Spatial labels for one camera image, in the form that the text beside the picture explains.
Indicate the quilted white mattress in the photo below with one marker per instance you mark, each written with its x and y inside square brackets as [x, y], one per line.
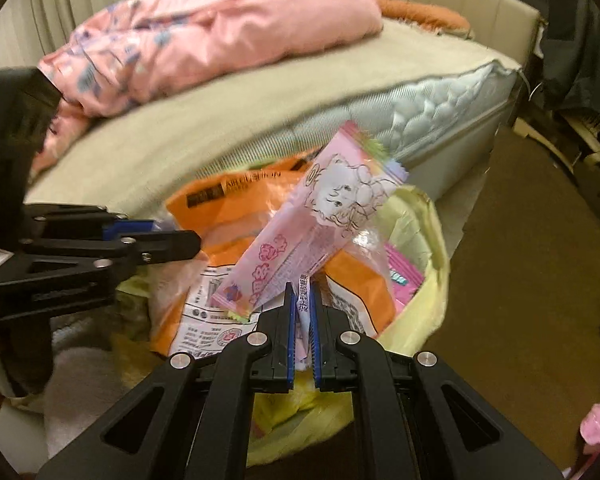
[430, 110]

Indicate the white fuzzy cloth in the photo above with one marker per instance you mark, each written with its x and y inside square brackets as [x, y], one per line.
[90, 400]

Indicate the light pink cartoon wrapper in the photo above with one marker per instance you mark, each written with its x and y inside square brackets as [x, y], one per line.
[330, 195]

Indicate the magenta snack packet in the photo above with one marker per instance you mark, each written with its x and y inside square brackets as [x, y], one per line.
[402, 275]

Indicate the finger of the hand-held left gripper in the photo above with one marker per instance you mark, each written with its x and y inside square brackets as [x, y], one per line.
[165, 246]
[70, 220]

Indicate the yellow plastic bag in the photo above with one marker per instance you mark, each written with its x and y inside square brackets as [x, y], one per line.
[420, 240]

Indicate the beige bed sheet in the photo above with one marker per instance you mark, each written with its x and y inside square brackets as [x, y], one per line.
[180, 135]

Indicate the pink blanket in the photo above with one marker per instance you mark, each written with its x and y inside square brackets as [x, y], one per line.
[230, 25]

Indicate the orange snack packet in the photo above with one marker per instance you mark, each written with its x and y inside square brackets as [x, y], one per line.
[215, 200]

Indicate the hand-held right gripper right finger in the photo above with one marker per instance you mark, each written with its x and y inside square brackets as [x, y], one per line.
[316, 345]

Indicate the crumpled pink wrapper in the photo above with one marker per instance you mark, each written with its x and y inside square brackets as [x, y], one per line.
[597, 422]

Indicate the beige padded headboard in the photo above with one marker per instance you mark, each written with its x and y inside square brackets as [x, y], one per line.
[505, 25]

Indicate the beige office chair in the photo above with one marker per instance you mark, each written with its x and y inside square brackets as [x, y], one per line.
[590, 145]

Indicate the dark cloth on chair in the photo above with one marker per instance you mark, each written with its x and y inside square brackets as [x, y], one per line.
[580, 45]

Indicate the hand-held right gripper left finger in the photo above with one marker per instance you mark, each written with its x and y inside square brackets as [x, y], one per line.
[290, 340]

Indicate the orange plush pillow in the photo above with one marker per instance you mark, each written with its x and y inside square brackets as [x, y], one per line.
[425, 15]

